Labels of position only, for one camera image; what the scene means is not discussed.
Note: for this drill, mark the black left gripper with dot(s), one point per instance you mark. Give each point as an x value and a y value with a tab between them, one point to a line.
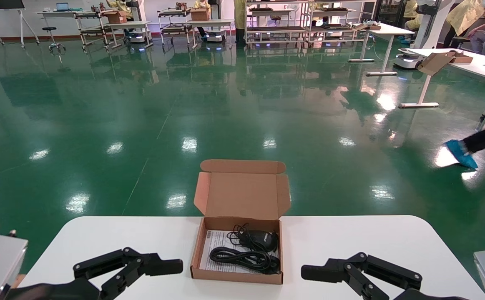
59	289

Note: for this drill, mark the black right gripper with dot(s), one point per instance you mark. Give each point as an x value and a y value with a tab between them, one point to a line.
430	296

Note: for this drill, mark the brown cardboard storage box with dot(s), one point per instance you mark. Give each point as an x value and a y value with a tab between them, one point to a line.
242	196

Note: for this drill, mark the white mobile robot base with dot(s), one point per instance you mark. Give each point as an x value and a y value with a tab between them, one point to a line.
216	36
137	36

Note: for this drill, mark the open brown cardboard box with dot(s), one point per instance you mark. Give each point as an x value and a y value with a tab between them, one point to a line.
434	62

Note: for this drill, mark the white printed instruction sheet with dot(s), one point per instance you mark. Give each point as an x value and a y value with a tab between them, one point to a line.
215	246

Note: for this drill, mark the white metal stand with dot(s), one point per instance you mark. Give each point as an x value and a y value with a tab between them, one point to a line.
476	66

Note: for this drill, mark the white tube rack cart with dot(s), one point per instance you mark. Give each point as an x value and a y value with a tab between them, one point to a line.
94	30
175	29

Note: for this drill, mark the white table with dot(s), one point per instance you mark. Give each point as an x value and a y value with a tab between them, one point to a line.
129	24
392	30
211	21

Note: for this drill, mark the black stool with chrome base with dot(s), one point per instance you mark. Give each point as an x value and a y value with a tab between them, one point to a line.
50	29

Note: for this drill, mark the white tube shelf rack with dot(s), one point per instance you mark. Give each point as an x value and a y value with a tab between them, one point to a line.
275	29
334	26

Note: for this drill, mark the tall white robot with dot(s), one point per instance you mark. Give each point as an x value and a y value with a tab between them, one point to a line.
432	25

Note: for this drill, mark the white desk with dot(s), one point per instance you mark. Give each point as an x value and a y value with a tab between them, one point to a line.
59	13

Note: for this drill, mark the open laptop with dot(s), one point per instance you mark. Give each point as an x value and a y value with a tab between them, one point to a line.
62	6

